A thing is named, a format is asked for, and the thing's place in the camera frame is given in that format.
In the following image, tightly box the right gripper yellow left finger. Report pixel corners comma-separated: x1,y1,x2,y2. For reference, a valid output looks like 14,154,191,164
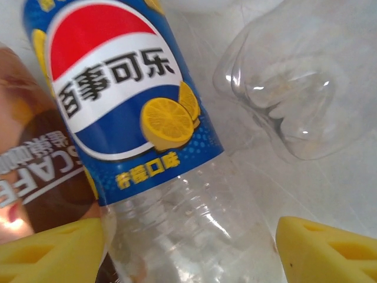
0,217,106,283

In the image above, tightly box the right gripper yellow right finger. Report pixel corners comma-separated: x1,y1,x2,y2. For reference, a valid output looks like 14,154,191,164
275,216,377,283

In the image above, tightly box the brown coffee label bottle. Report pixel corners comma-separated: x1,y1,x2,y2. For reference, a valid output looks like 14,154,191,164
0,41,148,283

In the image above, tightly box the blue Pepsi label bottle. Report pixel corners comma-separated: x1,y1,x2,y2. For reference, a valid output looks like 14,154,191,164
22,0,288,283

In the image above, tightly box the clear unlabelled plastic bottle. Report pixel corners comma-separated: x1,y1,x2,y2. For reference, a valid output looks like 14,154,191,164
211,0,377,162

